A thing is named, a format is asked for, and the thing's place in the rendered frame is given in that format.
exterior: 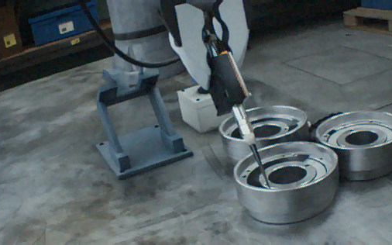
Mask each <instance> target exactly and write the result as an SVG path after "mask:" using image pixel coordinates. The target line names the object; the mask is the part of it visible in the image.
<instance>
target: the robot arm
mask: <svg viewBox="0 0 392 245"><path fill-rule="evenodd" d="M107 6H108V10H109V14H110V20H111V23H112V28H113V31H112V32H113V34H114V37H115V45H116V46H117V47H118V48H119V49H120V50H121V51H122V52H123V53H125V54H127V55H129V56H130V57H132V58H134V59H136V60H139V61H141V58H144V62H147V63H159V62H161V61H163V60H168V59H170V58H173V57H176V56H177V55H180V56H181V59H182V60H180V61H178V62H177V63H175V64H171V65H168V66H166V67H155V68H151V69H149V68H143V73H146V72H147V71H152V70H155V69H158V70H159V72H160V76H159V78H158V81H160V80H163V79H166V78H170V77H173V76H174V75H177V74H179V73H181V72H183V71H185V70H186V69H187V70H188V71H189V73H190V74H191V76H192V77H193V79H194V80H196V82H197V83H199V85H200V86H201V87H202V88H203V89H205V90H209V89H211V77H212V71H211V68H210V67H209V65H208V61H207V54H208V49H207V47H206V46H205V43H204V41H203V39H202V30H203V29H204V25H205V17H204V13H203V12H204V11H208V10H212V11H213V14H214V18H213V23H214V27H215V32H216V34H217V35H218V37H219V39H220V40H221V41H222V44H223V46H224V48H225V51H227V53H229V52H231V54H232V57H233V59H234V61H235V63H236V66H237V68H238V69H239V71H240V70H241V67H242V64H243V61H244V58H245V52H246V46H247V43H248V38H249V30H250V28H251V20H252V14H253V0H107ZM119 65H121V67H122V69H123V71H124V74H125V76H126V80H127V81H128V84H129V85H137V83H138V77H139V67H137V66H135V65H133V64H131V63H128V62H127V61H126V60H124V59H122V58H120V57H119V56H117V55H116V54H115V53H114V62H113V67H116V66H119Z"/></svg>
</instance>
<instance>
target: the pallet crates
mask: <svg viewBox="0 0 392 245"><path fill-rule="evenodd" d="M361 5H362V6H361V7H359V8H357V9H351V10H347V11H345V12H344V14H343V17H344V23H345V28H347V29H359V30H362V31H367V32H373V33H379V34H387V35H392V0H361ZM362 17H367V18H368V20H369V21H377V22H385V23H389V24H388V26H389V29H385V28H379V27H376V26H364V25H363V18H362Z"/></svg>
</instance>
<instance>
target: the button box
mask: <svg viewBox="0 0 392 245"><path fill-rule="evenodd" d="M177 93H178V97H179V101H180V104H181V111H182V116H183V120H184V121H185V122H186V123H187V124H188V125H189V126H191V127H192V128H194V129H196V130H197V131H198V132H199V133H200V134H202V133H206V132H209V131H212V130H215V129H219V127H220V125H221V124H222V123H223V122H224V120H225V119H226V118H228V117H230V116H231V115H232V113H231V112H230V113H227V114H224V115H221V116H217V115H216V114H217V110H216V108H215V105H214V102H213V101H212V98H211V95H210V93H209V90H205V89H203V88H202V87H201V86H200V85H198V86H194V87H192V88H187V89H184V90H182V91H178V92H177Z"/></svg>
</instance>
